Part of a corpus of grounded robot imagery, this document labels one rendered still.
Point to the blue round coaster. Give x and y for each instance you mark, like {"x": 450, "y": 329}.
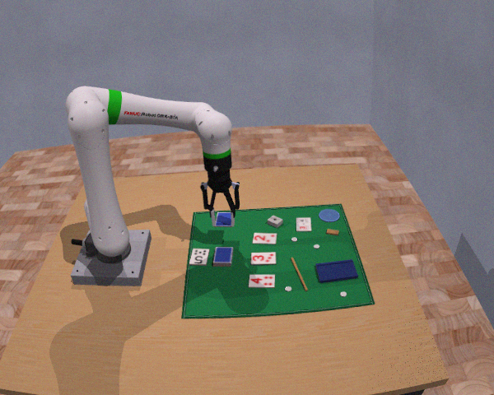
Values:
{"x": 329, "y": 215}

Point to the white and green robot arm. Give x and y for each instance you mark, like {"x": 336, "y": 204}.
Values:
{"x": 88, "y": 124}

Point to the green card cloth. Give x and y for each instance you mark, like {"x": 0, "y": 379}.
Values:
{"x": 225, "y": 290}
{"x": 277, "y": 313}

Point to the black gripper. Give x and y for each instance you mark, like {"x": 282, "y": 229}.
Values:
{"x": 220, "y": 188}

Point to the blue playing card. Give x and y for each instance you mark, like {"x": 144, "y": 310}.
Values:
{"x": 223, "y": 255}
{"x": 223, "y": 219}

